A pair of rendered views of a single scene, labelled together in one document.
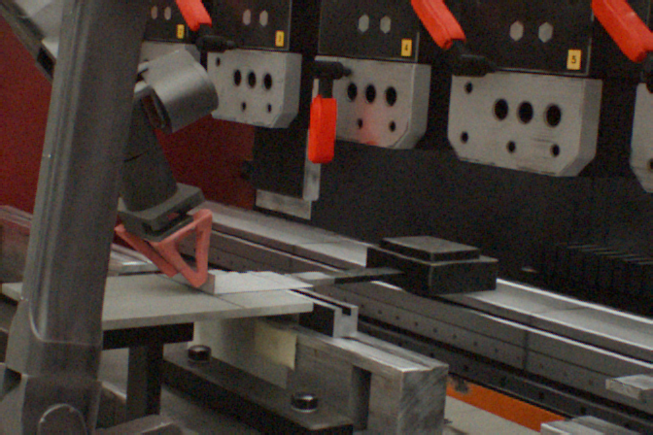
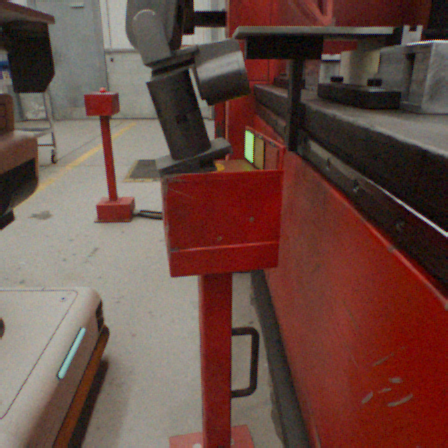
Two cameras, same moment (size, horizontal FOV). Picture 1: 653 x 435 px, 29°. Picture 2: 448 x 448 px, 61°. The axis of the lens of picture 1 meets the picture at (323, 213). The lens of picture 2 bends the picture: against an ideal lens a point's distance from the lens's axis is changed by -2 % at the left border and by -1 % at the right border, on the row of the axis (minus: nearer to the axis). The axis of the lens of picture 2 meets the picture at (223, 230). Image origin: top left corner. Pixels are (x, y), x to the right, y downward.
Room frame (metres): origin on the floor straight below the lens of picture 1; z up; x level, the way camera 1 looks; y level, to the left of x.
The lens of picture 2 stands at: (0.53, -0.18, 0.93)
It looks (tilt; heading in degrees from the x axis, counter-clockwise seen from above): 23 degrees down; 35
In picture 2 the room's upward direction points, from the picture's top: straight up
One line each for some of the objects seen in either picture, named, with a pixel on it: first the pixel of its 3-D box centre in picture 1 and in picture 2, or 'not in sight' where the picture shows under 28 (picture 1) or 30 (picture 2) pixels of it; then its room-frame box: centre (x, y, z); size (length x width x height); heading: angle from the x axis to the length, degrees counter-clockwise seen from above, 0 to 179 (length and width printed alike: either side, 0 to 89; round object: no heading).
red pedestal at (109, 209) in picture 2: not in sight; (108, 156); (2.09, 1.82, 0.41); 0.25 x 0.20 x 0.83; 127
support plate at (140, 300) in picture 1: (158, 297); (304, 34); (1.27, 0.16, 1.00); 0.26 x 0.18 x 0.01; 127
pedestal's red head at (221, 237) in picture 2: not in sight; (213, 193); (0.99, 0.17, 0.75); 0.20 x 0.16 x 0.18; 46
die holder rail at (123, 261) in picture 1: (57, 263); (308, 72); (1.80, 0.38, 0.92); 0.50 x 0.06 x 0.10; 37
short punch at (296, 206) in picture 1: (285, 169); not in sight; (1.37, 0.04, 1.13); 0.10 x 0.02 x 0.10; 37
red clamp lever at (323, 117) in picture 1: (327, 112); not in sight; (1.20, 0.00, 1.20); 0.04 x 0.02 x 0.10; 127
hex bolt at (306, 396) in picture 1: (304, 401); (374, 83); (1.22, 0.01, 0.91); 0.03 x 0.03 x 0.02
